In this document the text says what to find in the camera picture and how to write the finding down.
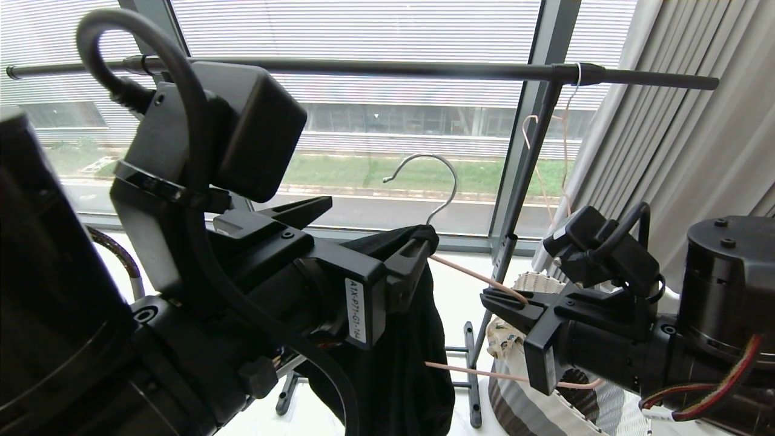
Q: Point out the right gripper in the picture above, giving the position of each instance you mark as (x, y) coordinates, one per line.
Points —
(605, 354)

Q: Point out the cream printed garment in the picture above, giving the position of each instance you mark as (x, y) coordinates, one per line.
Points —
(499, 339)

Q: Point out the white laundry basket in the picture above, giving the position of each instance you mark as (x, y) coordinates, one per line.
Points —
(533, 418)

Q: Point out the pink clothes hanger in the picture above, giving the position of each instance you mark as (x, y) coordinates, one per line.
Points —
(565, 145)
(478, 277)

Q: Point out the beige curtain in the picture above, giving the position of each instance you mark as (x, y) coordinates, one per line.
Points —
(684, 133)

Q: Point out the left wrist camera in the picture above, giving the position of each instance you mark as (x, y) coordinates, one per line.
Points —
(260, 127)

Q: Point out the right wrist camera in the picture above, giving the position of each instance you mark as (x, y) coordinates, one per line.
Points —
(611, 254)

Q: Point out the black garment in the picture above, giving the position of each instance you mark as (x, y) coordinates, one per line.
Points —
(393, 375)

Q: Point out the black clothes rack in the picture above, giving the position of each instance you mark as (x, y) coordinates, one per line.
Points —
(424, 68)

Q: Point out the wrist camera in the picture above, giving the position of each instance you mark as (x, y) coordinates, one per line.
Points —
(260, 127)
(611, 254)

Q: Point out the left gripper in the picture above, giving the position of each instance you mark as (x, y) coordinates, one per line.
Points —
(357, 303)

